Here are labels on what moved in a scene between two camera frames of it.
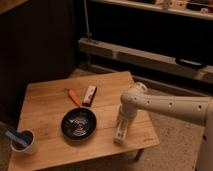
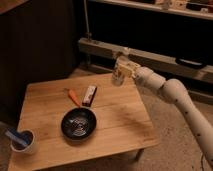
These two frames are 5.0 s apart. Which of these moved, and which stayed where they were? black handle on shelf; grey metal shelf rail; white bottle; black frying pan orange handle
Moved: white bottle
Stayed: black frying pan orange handle; black handle on shelf; grey metal shelf rail
